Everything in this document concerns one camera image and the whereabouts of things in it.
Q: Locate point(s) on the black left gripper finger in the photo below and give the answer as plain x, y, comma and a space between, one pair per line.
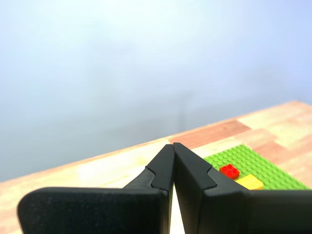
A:
219, 209
97, 209

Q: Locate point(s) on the yellow two-by-four brick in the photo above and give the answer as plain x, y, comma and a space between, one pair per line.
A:
251, 182

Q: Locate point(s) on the red two-by-two brick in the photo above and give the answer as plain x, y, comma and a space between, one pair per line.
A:
229, 171

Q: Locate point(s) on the green studded baseplate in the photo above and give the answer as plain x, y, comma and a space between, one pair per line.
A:
258, 161

